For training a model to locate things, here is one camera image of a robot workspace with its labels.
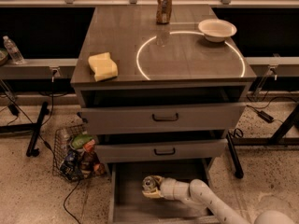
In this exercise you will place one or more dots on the middle grey drawer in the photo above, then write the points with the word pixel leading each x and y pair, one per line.
pixel 179 150

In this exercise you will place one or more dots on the black table leg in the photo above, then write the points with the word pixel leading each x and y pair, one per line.
pixel 33 127
pixel 278 139

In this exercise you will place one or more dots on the grey drawer cabinet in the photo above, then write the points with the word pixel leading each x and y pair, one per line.
pixel 169 64

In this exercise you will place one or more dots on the clear plastic water bottle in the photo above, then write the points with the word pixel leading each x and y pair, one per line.
pixel 13 50

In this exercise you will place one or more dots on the black table leg right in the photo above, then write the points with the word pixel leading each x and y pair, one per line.
pixel 278 139

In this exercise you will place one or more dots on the black power adapter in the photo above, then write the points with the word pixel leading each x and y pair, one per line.
pixel 266 117

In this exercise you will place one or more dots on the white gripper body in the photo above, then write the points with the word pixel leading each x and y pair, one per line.
pixel 168 188

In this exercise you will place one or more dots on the green white 7up can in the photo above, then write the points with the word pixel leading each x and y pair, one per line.
pixel 150 183

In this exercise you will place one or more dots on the white bowl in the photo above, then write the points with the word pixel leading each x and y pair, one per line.
pixel 216 30

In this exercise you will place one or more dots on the wire basket with snacks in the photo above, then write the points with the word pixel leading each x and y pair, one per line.
pixel 74 155

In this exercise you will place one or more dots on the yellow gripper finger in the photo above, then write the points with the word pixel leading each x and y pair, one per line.
pixel 152 195
pixel 158 179

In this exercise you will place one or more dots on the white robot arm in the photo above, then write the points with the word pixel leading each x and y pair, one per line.
pixel 195 194

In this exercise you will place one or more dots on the yellow sponge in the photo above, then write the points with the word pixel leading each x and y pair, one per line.
pixel 102 66

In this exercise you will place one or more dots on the bottom open grey drawer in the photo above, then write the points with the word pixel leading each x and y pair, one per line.
pixel 129 205

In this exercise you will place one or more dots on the top grey drawer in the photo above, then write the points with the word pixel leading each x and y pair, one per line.
pixel 162 118

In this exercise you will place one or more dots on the brown soda can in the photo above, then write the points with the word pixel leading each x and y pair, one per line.
pixel 164 9

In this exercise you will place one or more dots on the black table leg left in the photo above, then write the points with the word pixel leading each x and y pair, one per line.
pixel 33 127

